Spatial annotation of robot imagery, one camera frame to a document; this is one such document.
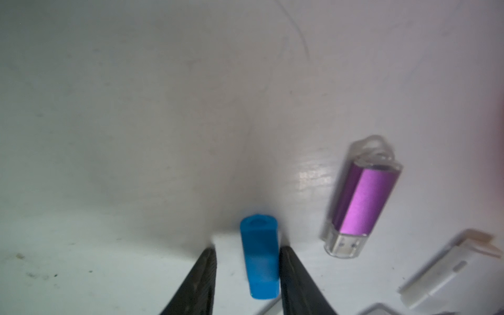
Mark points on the white usb drive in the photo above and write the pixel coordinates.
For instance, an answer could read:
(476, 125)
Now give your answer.
(465, 277)
(382, 309)

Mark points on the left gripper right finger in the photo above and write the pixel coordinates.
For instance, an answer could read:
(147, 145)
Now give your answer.
(300, 294)

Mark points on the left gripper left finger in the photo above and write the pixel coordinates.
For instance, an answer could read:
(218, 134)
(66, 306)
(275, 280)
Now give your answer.
(196, 294)

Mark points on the blue usb flash drive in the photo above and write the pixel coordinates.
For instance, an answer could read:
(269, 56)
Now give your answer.
(260, 242)

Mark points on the purple usb drive upper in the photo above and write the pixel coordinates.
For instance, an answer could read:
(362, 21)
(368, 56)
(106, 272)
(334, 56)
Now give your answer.
(368, 177)

